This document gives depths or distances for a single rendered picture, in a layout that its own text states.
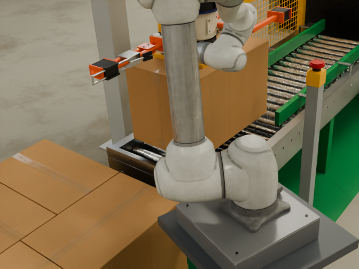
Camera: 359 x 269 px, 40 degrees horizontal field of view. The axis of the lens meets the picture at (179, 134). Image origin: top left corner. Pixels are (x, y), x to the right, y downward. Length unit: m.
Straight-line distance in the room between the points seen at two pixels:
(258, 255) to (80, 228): 0.88
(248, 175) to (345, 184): 1.83
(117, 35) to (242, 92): 1.19
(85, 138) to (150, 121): 1.64
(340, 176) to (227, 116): 1.26
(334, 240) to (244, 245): 0.33
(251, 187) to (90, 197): 0.99
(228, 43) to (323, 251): 0.83
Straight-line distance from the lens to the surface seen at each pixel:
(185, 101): 1.48
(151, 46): 2.08
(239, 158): 1.54
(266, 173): 1.57
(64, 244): 2.14
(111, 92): 3.49
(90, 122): 4.15
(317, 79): 2.35
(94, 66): 1.92
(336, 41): 4.05
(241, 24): 1.94
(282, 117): 2.80
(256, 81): 2.49
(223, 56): 1.91
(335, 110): 3.23
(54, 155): 2.72
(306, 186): 2.66
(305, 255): 1.71
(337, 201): 3.18
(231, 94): 2.33
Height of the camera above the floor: 1.93
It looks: 30 degrees down
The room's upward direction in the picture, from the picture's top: 4 degrees counter-clockwise
